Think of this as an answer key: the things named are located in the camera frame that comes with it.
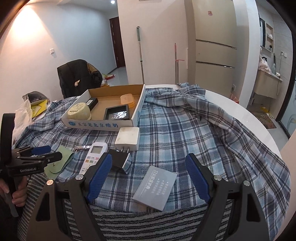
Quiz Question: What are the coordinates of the green leather pouch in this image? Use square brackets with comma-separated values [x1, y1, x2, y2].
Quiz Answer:
[44, 146, 73, 180]

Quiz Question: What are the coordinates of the white AUX remote control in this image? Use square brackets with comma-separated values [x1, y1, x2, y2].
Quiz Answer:
[79, 142, 108, 175]

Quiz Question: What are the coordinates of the cream round container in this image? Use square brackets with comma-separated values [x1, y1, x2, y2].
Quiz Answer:
[67, 102, 91, 121]

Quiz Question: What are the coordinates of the small black rectangular box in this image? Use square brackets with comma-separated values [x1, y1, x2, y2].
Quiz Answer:
[86, 97, 98, 111]

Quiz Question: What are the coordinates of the black cube charger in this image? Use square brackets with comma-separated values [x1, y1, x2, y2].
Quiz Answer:
[108, 148, 130, 174]

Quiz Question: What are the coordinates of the grey card booklet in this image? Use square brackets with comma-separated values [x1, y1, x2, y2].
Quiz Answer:
[132, 166, 177, 211]

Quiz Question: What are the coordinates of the white square power adapter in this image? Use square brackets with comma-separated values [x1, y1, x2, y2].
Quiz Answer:
[115, 127, 140, 151]

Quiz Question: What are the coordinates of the black square display frame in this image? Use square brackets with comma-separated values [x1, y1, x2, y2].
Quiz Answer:
[104, 104, 130, 120]

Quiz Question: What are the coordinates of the orange translucent plastic box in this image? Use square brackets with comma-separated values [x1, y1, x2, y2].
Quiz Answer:
[120, 93, 135, 108]

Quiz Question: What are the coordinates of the person's left hand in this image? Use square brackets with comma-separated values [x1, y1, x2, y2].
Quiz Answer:
[0, 176, 28, 207]

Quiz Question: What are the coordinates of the white plastic bag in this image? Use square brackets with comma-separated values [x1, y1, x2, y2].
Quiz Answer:
[12, 99, 33, 144]

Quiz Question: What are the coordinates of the silver nail clipper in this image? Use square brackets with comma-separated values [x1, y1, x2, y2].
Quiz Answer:
[74, 145, 91, 152]

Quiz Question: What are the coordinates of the yellow packaging box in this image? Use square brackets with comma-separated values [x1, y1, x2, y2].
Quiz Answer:
[31, 100, 48, 118]

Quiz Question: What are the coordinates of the grey pouch bag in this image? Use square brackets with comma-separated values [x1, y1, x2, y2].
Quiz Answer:
[22, 91, 49, 105]

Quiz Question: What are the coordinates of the grey striped towel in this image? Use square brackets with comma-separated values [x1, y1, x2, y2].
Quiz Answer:
[17, 172, 234, 241]

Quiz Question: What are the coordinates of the shallow cardboard box tray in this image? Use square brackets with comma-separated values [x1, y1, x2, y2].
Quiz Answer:
[61, 84, 146, 132]

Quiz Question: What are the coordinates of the chair with black jacket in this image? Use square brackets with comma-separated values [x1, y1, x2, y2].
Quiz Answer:
[57, 59, 103, 99]

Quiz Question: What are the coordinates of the patterned floor mat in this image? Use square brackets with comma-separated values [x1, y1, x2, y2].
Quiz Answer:
[252, 112, 276, 129]

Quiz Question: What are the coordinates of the blue plaid cloth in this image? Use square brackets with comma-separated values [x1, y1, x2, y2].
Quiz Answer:
[12, 82, 292, 241]

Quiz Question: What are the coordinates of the glass bathroom door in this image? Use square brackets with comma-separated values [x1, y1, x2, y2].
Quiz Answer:
[276, 70, 295, 138]

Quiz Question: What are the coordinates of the bathroom vanity cabinet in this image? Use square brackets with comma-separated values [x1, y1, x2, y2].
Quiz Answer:
[253, 70, 282, 99]

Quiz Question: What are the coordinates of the dark red door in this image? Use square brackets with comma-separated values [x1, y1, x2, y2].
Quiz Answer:
[109, 16, 125, 68]

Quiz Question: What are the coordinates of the beige three-door refrigerator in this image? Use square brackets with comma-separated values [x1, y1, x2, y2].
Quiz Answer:
[184, 0, 237, 97]

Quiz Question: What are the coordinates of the red handled broom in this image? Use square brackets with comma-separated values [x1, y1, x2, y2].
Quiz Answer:
[174, 43, 184, 84]

